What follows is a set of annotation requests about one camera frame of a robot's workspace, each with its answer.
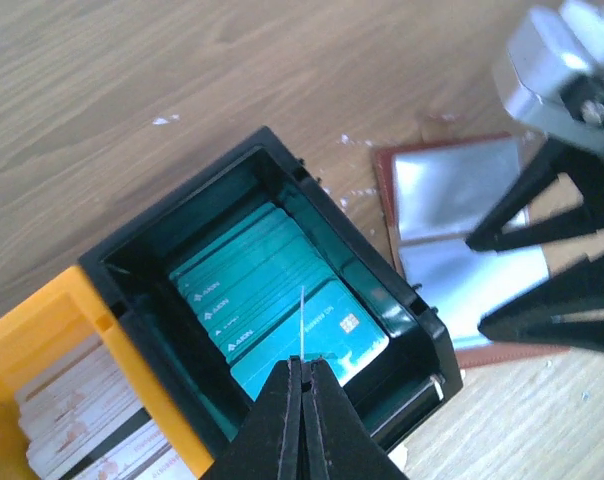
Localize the yellow bin with white cards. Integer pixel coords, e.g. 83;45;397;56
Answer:
0;266;214;479

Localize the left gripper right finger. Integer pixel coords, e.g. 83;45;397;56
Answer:
301;360;406;479

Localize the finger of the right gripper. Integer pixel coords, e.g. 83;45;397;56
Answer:
478;254;604;353

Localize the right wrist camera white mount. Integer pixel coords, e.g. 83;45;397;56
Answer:
494;1;604;125

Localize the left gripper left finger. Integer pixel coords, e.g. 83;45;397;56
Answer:
203;357;302;480

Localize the black bin with teal cards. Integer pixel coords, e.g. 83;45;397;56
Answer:
80;127;462;457

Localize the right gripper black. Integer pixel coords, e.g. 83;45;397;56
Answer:
466;76;604;252

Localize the brown leather card holder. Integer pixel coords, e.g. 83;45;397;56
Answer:
372;132;566;368

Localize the teal credit card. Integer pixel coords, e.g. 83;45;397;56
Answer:
299;285;306;362

